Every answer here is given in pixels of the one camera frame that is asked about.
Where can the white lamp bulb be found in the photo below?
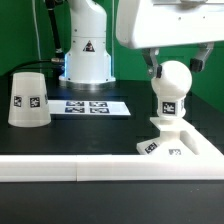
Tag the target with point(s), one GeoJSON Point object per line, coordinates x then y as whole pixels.
{"type": "Point", "coordinates": [171, 89]}

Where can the white marker sheet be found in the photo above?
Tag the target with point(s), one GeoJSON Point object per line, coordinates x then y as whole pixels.
{"type": "Point", "coordinates": [106, 108]}

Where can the white lamp shade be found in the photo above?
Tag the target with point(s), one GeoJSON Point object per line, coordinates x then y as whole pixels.
{"type": "Point", "coordinates": [29, 102]}

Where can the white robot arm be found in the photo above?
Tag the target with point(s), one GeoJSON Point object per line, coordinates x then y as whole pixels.
{"type": "Point", "coordinates": [87, 64]}

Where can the white lamp base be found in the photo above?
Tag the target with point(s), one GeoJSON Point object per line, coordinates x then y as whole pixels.
{"type": "Point", "coordinates": [169, 142]}

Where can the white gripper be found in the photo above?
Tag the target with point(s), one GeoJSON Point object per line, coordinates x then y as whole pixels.
{"type": "Point", "coordinates": [160, 23]}

